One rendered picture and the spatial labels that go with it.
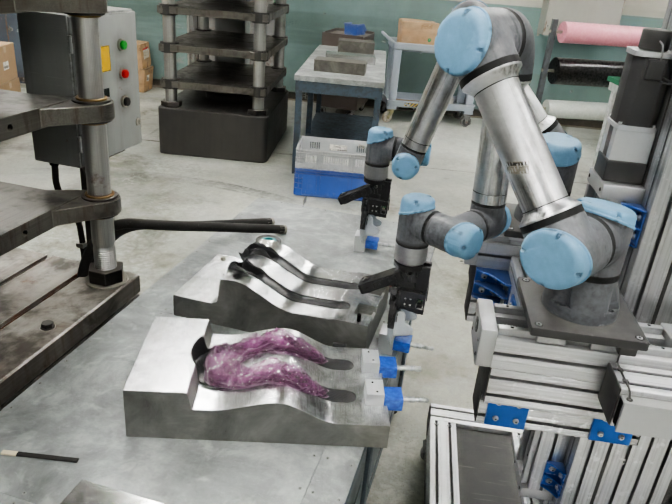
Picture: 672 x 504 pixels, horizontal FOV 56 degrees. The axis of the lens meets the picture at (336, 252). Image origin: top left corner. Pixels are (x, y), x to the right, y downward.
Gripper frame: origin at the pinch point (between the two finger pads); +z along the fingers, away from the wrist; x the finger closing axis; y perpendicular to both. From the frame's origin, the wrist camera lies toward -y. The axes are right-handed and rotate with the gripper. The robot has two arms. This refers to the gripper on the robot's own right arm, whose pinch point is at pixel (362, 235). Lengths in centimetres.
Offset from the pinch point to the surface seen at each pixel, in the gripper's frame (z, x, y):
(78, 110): -43, -51, -65
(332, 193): 80, 255, -55
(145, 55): 43, 528, -339
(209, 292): -1, -53, -31
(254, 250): -10, -44, -23
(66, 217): -16, -55, -68
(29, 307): 7, -62, -77
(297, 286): -3.9, -47.6, -9.6
